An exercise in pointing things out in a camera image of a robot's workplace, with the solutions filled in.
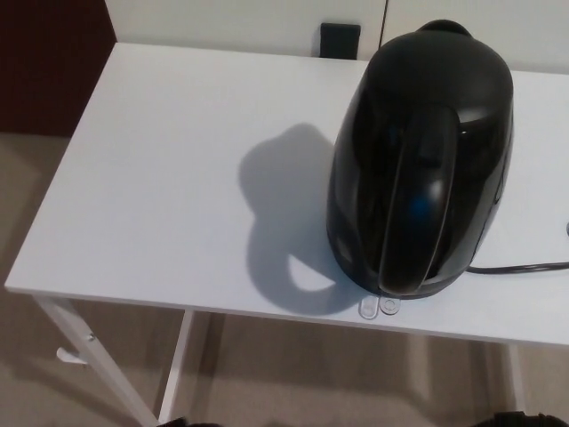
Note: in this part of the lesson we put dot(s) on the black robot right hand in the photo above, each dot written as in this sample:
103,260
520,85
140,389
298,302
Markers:
533,421

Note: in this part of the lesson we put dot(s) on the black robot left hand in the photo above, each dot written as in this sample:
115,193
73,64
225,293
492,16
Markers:
174,422

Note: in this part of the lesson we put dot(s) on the black kettle base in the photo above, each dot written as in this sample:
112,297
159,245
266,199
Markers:
413,295

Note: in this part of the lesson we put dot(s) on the clear round-marked kettle button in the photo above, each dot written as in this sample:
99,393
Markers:
390,305

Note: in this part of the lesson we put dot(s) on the clear oblong kettle button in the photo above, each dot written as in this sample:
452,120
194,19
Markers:
368,307

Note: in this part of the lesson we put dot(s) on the white table hook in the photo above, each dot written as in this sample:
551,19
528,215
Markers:
70,357

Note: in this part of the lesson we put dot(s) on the black electric kettle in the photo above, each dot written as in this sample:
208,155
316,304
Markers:
422,155

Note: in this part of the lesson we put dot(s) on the dark red door panel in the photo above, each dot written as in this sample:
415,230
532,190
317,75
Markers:
44,62

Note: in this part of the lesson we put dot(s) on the white cabinet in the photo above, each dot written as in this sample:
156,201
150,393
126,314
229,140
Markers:
222,22

